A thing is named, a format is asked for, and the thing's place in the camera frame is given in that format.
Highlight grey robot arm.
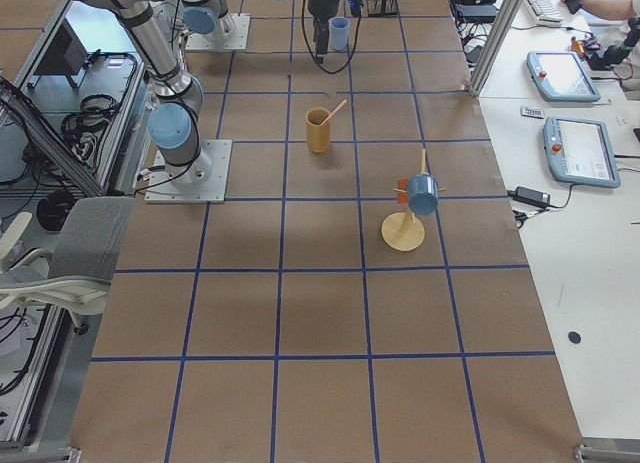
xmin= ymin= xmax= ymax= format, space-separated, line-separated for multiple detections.
xmin=180 ymin=0 xmax=236 ymax=42
xmin=75 ymin=0 xmax=221 ymax=186

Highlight person's forearm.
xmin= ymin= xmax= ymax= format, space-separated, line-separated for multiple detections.
xmin=583 ymin=0 xmax=639 ymax=21

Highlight light blue plastic cup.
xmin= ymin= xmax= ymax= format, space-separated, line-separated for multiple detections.
xmin=329 ymin=16 xmax=350 ymax=52

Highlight wooden cup tree stand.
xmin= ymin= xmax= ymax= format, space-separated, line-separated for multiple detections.
xmin=381 ymin=148 xmax=445 ymax=252

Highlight small white label box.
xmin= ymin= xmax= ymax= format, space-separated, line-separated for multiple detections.
xmin=520 ymin=105 xmax=545 ymax=119

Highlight bamboo cylinder holder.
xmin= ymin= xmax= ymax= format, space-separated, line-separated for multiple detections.
xmin=305 ymin=107 xmax=330 ymax=153

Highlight blue cup on stand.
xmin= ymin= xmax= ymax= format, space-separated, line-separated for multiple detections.
xmin=406 ymin=173 xmax=439 ymax=216

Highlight coiled black cables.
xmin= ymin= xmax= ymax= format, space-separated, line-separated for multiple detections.
xmin=60 ymin=93 xmax=121 ymax=149

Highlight white keyboard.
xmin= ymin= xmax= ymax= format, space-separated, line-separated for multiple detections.
xmin=523 ymin=0 xmax=564 ymax=27

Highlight orange cup on stand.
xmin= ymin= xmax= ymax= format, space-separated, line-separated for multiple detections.
xmin=394 ymin=178 xmax=408 ymax=205

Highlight grey office chair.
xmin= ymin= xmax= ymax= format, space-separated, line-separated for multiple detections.
xmin=1 ymin=196 xmax=134 ymax=335

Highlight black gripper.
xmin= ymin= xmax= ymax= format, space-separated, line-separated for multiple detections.
xmin=307 ymin=0 xmax=339 ymax=64

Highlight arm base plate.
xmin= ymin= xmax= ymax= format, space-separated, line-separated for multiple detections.
xmin=186 ymin=13 xmax=251 ymax=53
xmin=144 ymin=139 xmax=232 ymax=204

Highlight pink chopstick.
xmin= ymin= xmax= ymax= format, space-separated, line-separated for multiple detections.
xmin=320 ymin=99 xmax=347 ymax=126

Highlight lower teach pendant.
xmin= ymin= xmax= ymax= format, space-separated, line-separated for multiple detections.
xmin=543 ymin=117 xmax=621 ymax=188

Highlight black power adapter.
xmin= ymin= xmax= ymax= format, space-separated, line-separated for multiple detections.
xmin=510 ymin=186 xmax=551 ymax=209

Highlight teach pendant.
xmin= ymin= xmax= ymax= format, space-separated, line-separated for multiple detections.
xmin=526 ymin=51 xmax=601 ymax=103
xmin=543 ymin=117 xmax=621 ymax=188

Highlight upper teach pendant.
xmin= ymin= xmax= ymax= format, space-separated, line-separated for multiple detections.
xmin=526 ymin=51 xmax=601 ymax=103

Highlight aluminium frame post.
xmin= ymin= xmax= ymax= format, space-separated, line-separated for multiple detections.
xmin=468 ymin=0 xmax=523 ymax=97

